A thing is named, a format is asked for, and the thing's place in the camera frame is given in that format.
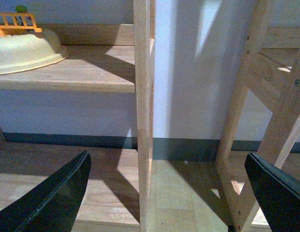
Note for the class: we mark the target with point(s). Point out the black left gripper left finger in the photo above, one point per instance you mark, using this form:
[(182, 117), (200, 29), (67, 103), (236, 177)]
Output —
[(52, 206)]

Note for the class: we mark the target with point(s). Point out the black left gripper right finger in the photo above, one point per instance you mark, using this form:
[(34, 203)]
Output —
[(277, 193)]

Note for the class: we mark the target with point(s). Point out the wooden shelf unit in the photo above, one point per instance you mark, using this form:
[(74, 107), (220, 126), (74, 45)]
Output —
[(264, 110), (98, 99)]

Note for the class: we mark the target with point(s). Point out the cream plastic toy base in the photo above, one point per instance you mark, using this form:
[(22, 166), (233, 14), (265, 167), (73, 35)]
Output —
[(20, 53)]

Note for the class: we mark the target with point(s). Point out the orange toy fence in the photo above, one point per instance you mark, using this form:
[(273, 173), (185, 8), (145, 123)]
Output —
[(17, 23)]

